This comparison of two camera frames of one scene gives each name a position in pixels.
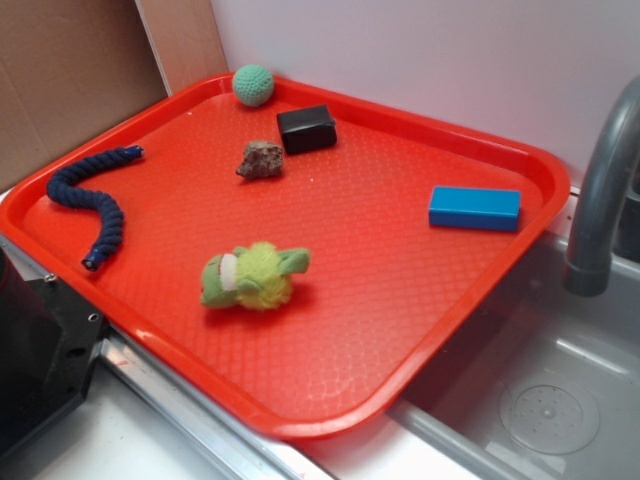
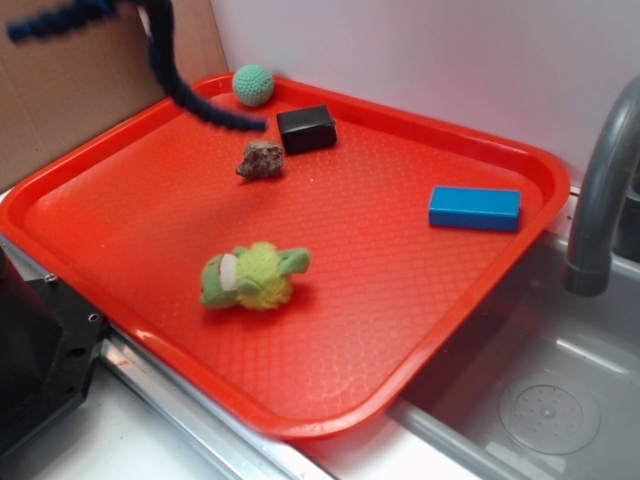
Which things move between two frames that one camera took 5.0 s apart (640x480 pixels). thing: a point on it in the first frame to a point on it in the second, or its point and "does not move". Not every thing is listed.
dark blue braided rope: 95,199 to 159,21
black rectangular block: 307,129 does not move
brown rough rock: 261,160 does not move
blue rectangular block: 475,208 does not move
